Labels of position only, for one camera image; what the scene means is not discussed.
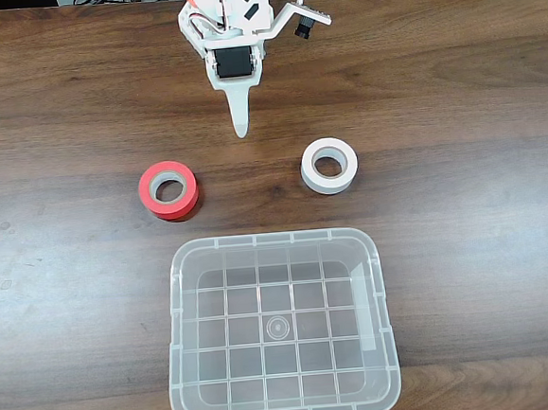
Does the clear plastic box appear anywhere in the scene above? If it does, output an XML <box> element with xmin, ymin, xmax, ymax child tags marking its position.
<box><xmin>156</xmin><ymin>223</ymin><xmax>405</xmax><ymax>410</ymax></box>

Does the black camera on white mount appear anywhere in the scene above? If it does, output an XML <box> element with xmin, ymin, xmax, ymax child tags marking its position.
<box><xmin>265</xmin><ymin>0</ymin><xmax>336</xmax><ymax>44</ymax></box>

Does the black object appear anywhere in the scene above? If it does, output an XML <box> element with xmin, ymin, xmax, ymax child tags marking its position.
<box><xmin>0</xmin><ymin>0</ymin><xmax>60</xmax><ymax>12</ymax></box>

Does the red tape roll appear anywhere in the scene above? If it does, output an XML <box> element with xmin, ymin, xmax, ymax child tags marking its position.
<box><xmin>135</xmin><ymin>158</ymin><xmax>203</xmax><ymax>225</ymax></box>

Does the white tape roll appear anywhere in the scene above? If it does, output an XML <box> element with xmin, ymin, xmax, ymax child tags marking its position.
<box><xmin>297</xmin><ymin>135</ymin><xmax>362</xmax><ymax>198</ymax></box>

